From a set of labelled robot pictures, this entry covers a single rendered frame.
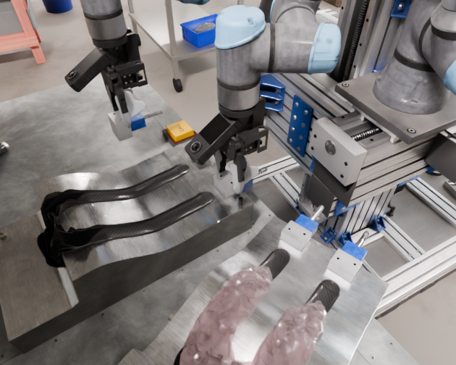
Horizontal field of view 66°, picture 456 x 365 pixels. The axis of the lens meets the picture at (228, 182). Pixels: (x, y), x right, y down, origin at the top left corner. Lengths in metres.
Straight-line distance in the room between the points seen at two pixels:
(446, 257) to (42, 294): 1.45
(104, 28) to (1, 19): 2.74
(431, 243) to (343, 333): 1.13
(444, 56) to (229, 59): 0.33
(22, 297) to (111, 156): 0.45
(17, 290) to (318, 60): 0.66
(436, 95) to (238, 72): 0.42
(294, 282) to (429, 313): 1.17
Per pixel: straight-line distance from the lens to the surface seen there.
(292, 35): 0.58
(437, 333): 1.78
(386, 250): 1.63
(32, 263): 0.79
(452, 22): 0.63
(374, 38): 1.01
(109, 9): 0.77
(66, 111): 1.28
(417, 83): 0.80
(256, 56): 0.57
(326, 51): 0.58
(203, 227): 0.72
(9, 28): 3.52
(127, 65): 0.83
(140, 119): 0.91
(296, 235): 0.72
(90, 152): 1.08
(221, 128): 0.65
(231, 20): 0.56
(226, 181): 0.75
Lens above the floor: 1.46
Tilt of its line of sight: 46 degrees down
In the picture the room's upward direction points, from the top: straight up
